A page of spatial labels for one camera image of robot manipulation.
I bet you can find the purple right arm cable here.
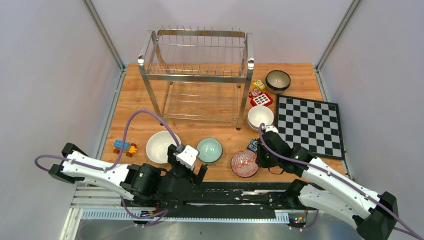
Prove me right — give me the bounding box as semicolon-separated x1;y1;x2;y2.
258;123;424;240

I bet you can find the pink brown bowl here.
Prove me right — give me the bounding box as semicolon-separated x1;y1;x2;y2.
266;87;287;95

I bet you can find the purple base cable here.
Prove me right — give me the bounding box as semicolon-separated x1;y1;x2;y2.
287;208;320;232
120;198;170;229

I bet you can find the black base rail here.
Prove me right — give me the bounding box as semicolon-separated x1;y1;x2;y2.
71;180;332;229

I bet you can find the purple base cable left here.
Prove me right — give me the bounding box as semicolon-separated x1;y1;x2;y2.
120;198;170;229

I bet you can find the dark blue floral bowl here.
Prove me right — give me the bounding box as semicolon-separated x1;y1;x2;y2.
265;70;291;90

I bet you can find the yellow owl toy block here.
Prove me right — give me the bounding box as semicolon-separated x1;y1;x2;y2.
252;79;267;92

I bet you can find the red calculator toy block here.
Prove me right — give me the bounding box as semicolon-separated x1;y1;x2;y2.
250;92;274;107

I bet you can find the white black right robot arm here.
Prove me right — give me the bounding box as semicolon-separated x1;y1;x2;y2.
256;125;400;240

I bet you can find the blue white patterned bowl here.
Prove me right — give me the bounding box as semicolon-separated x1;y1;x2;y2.
230;149;259;178

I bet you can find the steel two-tier dish rack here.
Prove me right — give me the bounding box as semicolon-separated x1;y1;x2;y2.
137;27;255;130

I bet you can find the cream bowl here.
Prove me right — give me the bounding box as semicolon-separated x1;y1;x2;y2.
247;105;274;129
250;125;273;133

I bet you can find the red owl toy block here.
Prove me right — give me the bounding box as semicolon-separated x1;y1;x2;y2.
248;87;262;98

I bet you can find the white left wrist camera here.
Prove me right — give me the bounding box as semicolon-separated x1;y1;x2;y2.
175;145;200;171

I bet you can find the blue orange toy car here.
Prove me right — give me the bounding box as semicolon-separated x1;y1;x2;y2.
113;139;138;158

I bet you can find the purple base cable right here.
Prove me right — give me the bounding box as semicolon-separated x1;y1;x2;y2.
287;208;320;232

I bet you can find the blue owl toy block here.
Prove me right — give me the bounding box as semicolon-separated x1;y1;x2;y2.
247;138;259;153

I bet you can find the small celadon cup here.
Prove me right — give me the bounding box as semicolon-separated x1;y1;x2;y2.
196;137;223;164

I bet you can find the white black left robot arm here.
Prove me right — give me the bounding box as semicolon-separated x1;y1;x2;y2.
47;143;208;207

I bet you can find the black white checkerboard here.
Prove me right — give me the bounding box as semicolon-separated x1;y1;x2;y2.
274;95;346;161

